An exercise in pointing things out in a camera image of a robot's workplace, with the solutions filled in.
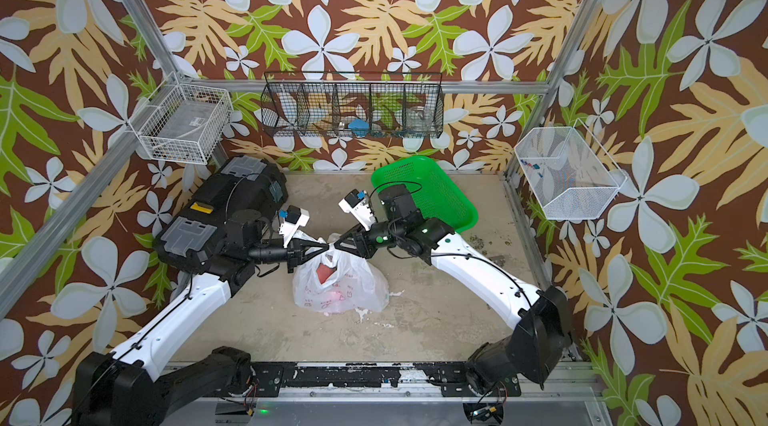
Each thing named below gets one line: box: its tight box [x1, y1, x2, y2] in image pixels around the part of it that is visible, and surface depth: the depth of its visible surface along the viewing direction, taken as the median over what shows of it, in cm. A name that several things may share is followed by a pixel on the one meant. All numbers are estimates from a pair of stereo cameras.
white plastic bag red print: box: [292, 231, 390, 314], surface depth 77 cm
